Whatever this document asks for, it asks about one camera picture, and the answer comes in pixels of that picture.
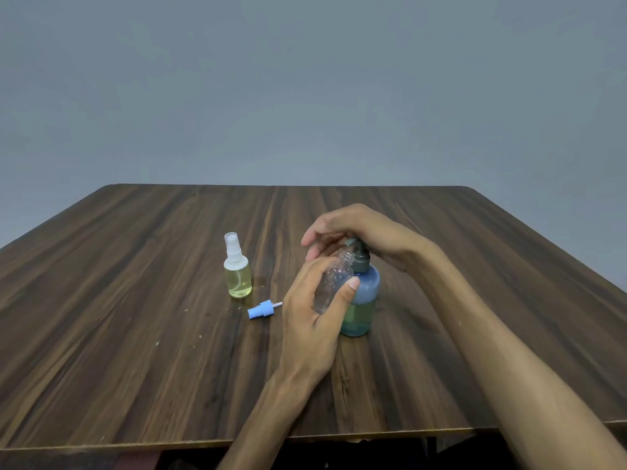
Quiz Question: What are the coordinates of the person's right hand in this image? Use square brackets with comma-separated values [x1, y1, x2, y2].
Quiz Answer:
[300, 204, 444, 275]

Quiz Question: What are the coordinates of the person's left hand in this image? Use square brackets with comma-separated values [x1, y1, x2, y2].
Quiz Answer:
[277, 255, 362, 388]

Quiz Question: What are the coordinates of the blue spray cap with tube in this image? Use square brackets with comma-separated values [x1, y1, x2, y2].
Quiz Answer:
[247, 299, 283, 321]

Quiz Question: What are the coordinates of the blue-capped small spray bottle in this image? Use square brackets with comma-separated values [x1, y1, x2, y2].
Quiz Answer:
[313, 247, 356, 317]

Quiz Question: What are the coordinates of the blue green pump bottle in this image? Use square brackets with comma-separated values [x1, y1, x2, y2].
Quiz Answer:
[338, 237, 381, 338]

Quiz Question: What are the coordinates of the clear small bottle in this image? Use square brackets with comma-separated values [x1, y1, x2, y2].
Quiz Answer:
[223, 257, 253, 300]

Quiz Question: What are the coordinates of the white spray cap with tube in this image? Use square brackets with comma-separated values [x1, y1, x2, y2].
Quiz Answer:
[224, 232, 244, 264]

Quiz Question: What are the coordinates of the person's right forearm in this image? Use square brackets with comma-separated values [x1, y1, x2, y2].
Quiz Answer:
[406, 244, 627, 470]

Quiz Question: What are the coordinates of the maroon table leg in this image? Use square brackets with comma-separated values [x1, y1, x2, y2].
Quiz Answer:
[112, 450, 163, 470]

